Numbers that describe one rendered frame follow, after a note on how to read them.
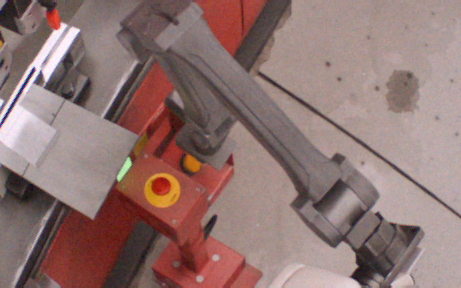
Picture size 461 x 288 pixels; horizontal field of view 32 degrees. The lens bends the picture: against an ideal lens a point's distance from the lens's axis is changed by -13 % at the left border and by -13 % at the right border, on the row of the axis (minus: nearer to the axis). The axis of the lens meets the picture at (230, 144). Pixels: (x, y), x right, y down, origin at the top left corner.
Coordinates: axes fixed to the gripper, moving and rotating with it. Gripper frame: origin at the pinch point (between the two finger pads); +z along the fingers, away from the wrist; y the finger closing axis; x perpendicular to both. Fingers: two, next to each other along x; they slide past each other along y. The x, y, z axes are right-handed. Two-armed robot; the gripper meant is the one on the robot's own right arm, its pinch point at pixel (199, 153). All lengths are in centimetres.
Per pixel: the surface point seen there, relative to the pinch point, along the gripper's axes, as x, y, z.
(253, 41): -64, 10, 81
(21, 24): 11, 39, -35
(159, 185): 10.1, 2.7, -0.3
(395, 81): -80, -34, 74
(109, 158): 16.0, 11.9, -17.6
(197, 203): 7.9, -5.3, 2.1
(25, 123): 20.1, 30.8, -12.9
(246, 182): -25, -13, 80
